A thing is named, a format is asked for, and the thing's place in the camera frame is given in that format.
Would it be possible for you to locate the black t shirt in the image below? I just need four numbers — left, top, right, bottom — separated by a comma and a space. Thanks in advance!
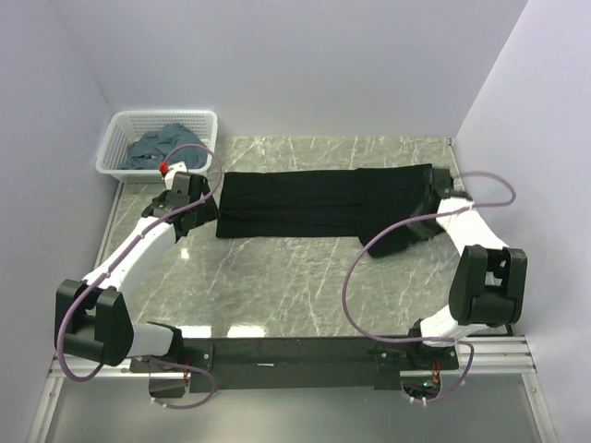
216, 163, 436, 245

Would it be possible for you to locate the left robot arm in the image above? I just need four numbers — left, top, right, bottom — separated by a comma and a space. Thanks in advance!
54, 172, 219, 371

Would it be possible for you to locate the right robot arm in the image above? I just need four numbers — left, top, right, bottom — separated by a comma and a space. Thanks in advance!
405, 168, 527, 368

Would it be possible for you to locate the grey blue t shirt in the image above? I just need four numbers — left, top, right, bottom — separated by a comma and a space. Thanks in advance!
119, 123, 208, 170

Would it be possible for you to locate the white plastic laundry basket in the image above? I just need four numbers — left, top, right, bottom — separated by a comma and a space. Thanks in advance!
95, 109, 218, 184

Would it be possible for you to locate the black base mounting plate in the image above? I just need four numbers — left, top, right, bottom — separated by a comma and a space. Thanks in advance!
130, 337, 459, 399

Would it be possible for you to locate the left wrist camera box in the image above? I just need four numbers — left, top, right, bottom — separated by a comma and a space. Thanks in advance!
159, 162, 187, 181

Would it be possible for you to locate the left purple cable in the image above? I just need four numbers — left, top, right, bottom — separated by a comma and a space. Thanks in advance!
54, 143, 223, 410

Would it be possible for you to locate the aluminium rail frame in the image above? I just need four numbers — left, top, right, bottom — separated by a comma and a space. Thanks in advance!
27, 184, 562, 443

